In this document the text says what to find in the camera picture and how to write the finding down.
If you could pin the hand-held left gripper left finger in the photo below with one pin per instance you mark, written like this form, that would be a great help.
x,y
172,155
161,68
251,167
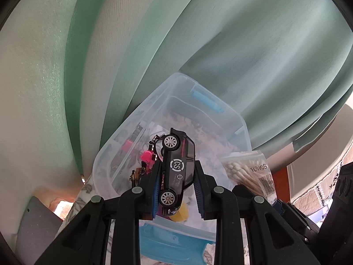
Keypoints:
x,y
155,187

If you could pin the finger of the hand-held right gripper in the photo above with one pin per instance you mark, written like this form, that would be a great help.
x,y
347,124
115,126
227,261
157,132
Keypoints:
x,y
297,223

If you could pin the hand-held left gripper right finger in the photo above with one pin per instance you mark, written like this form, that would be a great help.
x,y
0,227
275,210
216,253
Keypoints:
x,y
200,196

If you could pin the yellow rubber toy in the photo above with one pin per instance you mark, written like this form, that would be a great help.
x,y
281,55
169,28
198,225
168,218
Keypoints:
x,y
182,214

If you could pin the black toy car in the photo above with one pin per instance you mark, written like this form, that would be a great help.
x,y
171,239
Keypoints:
x,y
179,165

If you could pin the bag of cotton swabs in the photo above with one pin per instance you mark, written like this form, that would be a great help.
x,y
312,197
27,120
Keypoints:
x,y
248,171

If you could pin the clear plastic container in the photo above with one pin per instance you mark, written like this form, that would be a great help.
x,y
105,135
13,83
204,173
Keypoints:
x,y
165,102

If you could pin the beige quilted cloth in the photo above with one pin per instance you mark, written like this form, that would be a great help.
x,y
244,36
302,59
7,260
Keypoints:
x,y
311,196

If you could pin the orange wooden board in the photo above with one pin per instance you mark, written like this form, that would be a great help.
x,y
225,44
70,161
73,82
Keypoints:
x,y
281,182

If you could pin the white headboard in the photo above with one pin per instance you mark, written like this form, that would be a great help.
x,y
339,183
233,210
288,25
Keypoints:
x,y
317,149

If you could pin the grey board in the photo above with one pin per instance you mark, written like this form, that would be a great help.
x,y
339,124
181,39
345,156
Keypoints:
x,y
35,226

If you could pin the green curtain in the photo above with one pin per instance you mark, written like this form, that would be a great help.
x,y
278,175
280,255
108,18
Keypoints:
x,y
220,47

